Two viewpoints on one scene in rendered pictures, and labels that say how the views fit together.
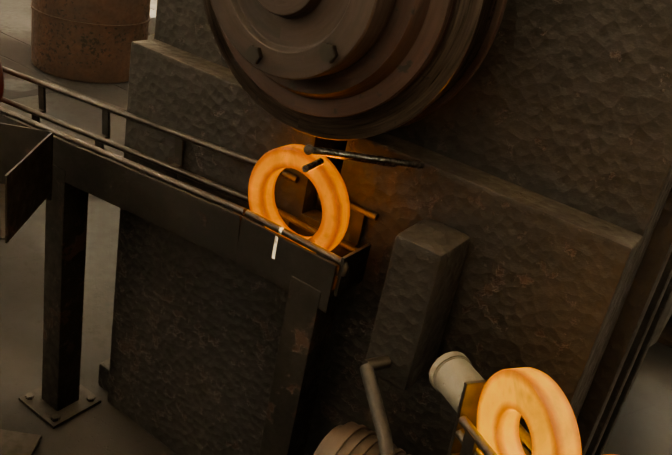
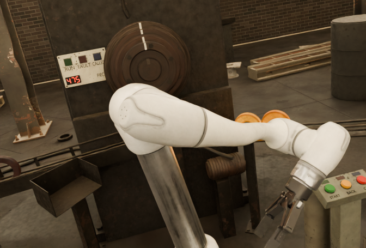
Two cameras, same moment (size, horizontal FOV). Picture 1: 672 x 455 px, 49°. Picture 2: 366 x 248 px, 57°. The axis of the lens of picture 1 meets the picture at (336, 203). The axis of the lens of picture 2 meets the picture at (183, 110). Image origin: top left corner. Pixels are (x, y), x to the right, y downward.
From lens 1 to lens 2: 1.20 m
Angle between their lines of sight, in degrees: 36
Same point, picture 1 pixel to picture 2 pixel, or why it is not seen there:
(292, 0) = (156, 75)
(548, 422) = (253, 117)
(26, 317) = not seen: outside the picture
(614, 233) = (225, 87)
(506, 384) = (239, 119)
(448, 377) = not seen: hidden behind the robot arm
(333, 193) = not seen: hidden behind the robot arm
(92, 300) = (58, 233)
